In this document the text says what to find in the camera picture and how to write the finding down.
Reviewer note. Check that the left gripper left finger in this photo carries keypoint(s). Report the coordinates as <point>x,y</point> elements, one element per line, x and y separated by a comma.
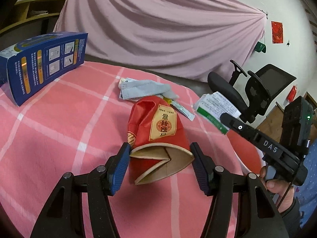
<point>62,214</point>

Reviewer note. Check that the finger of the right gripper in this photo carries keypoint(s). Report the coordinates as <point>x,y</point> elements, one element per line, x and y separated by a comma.
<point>247,131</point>

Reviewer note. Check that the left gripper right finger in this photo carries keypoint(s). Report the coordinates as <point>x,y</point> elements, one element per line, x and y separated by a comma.
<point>257,214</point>

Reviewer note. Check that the green white paper leaflet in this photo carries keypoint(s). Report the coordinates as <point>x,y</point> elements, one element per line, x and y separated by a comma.
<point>212,106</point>

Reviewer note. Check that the white medicine sachet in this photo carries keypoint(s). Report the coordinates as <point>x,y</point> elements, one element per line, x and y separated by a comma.
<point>180,108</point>

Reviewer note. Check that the crushed red paper cup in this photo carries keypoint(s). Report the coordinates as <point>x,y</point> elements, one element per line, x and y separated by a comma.
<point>157,137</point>

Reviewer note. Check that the right hand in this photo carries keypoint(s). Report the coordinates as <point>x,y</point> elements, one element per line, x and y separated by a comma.
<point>286,196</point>

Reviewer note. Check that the blue dotted curtain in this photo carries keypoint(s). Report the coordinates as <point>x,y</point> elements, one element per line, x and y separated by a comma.
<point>306,193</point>

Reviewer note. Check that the red hanging ornament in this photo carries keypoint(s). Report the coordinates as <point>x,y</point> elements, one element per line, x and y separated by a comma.
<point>292,94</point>

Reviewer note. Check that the black office chair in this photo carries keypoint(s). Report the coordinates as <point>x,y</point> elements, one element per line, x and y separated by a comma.
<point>261,89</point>

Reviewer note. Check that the pink checkered tablecloth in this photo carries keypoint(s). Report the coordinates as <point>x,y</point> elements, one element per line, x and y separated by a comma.
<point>75,124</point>

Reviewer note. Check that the green hanging bag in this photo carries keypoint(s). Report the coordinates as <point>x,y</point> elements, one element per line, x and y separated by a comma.
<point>260,47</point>

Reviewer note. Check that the pink hanging sheet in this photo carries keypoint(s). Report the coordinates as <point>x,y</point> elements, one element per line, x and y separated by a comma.
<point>184,38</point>

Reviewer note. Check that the grey face mask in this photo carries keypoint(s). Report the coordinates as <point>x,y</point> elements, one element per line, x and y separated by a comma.
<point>133,90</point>

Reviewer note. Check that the blue cardboard box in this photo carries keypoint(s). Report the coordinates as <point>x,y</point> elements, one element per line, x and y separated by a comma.
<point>29,65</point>

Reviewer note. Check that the red paper wall decoration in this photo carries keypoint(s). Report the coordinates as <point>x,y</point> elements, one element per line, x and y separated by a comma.
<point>277,32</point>

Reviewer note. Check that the wooden wall shelf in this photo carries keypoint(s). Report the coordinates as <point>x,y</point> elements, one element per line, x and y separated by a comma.
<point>19,13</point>

